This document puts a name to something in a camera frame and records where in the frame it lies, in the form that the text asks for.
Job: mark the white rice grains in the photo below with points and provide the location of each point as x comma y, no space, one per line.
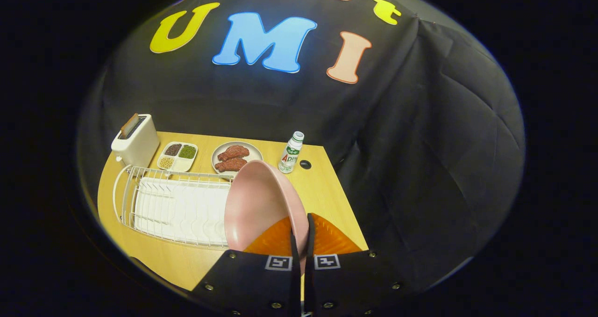
181,164

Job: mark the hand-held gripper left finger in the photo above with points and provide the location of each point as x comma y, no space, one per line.
252,284

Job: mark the beige round plate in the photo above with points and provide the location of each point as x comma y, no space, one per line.
253,151

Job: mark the yellow soybeans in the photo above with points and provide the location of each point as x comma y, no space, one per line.
166,162

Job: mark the black table grommet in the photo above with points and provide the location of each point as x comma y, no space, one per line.
305,164

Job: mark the white drip tray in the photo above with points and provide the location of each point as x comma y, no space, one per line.
182,209

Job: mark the black backdrop cloth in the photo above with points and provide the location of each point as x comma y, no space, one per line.
420,144

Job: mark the dark red beans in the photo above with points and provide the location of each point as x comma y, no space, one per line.
173,149

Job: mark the white compartment tray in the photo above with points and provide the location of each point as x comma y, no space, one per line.
177,157

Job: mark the white drink bottle green cap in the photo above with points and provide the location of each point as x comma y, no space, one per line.
289,155

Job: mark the raw red meat piece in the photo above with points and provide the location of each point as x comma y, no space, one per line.
231,164
233,152

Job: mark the green beans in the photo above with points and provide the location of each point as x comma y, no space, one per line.
188,152

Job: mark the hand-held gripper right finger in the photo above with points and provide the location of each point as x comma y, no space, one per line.
350,284

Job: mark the white toaster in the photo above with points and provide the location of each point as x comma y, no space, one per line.
140,146

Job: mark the pink plate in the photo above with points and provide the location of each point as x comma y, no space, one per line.
257,200

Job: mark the toast bread slice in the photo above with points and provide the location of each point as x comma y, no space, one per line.
129,125

